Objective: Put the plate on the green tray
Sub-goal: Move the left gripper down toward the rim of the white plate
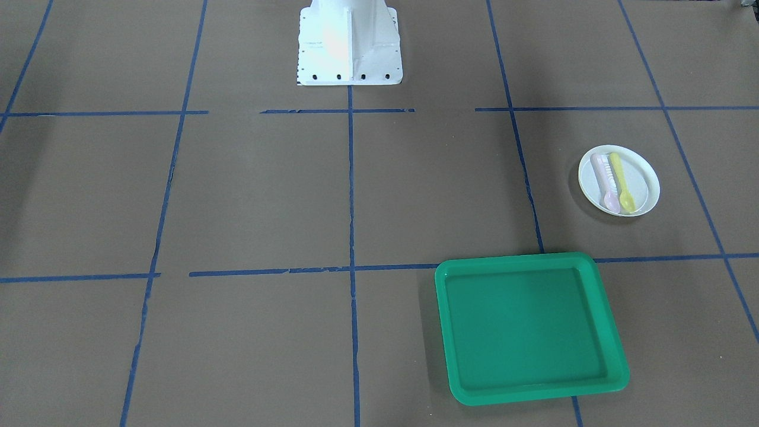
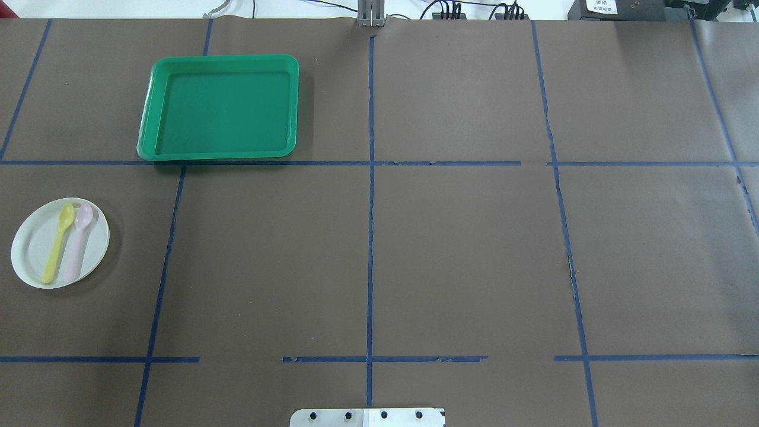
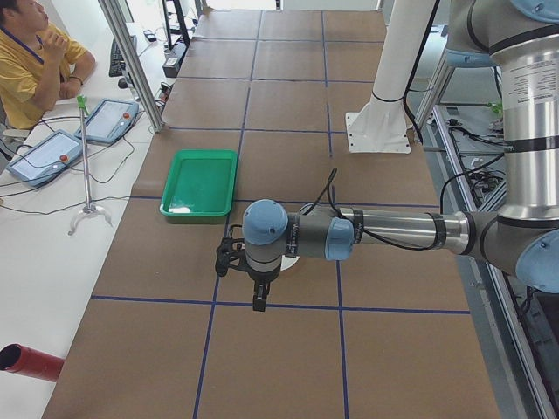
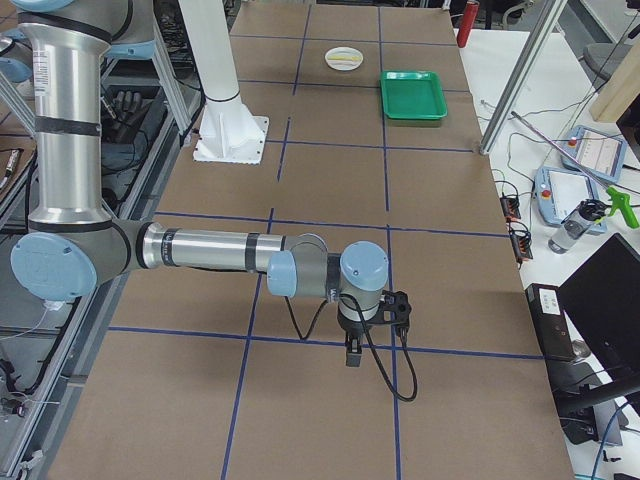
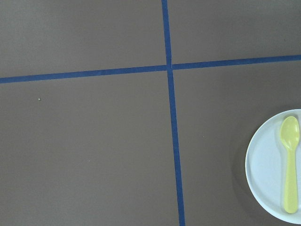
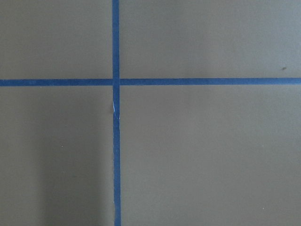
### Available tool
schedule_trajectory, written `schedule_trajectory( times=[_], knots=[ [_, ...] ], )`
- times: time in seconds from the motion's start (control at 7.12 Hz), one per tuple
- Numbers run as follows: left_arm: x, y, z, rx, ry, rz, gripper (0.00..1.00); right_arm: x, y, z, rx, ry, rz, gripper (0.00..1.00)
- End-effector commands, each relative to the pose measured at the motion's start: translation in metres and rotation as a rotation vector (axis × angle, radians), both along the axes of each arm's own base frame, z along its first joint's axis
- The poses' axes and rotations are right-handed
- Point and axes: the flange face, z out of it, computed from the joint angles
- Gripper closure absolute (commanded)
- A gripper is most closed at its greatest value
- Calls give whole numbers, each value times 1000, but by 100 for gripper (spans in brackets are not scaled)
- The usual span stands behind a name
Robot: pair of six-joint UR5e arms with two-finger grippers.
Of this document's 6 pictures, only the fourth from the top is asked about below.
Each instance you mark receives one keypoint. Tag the yellow plastic spoon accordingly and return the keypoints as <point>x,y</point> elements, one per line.
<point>344,60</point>

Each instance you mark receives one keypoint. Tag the far orange black connector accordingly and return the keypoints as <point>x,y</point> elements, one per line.
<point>510,205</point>

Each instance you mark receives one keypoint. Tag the teach pendant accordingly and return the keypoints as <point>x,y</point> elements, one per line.
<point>601,152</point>
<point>558,191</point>

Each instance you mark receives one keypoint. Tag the orange black connector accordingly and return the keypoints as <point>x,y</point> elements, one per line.
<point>510,205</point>
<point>520,237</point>

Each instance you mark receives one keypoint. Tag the black box device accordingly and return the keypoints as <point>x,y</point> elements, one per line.
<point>551,327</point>

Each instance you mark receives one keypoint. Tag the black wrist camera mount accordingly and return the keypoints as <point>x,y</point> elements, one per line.
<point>396,310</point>

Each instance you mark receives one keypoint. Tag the black monitor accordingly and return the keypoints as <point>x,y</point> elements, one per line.
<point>601,299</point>

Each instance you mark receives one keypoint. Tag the far teach pendant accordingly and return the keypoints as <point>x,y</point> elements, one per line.
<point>601,152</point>

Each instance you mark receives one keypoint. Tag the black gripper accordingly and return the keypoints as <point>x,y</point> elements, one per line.
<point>351,330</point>

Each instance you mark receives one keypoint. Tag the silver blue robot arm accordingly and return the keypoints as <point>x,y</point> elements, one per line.
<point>74,245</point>

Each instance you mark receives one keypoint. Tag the white round plate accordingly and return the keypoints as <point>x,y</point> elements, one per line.
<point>343,51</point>

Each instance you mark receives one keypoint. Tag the aluminium frame post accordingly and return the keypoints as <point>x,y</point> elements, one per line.
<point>531,51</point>

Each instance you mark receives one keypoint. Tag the red cylinder bottle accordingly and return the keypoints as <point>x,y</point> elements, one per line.
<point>466,23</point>

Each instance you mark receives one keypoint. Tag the white camera stand post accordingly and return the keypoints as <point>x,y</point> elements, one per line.
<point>228,131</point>

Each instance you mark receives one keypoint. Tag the green plastic tray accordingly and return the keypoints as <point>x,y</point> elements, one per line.
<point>412,95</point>

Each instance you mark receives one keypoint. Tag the grey office chair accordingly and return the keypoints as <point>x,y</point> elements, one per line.
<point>604,58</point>

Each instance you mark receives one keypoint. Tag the near teach pendant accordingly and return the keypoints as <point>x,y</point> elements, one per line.
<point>558,191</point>

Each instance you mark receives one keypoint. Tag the near orange black connector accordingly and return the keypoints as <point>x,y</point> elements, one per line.
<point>520,237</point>

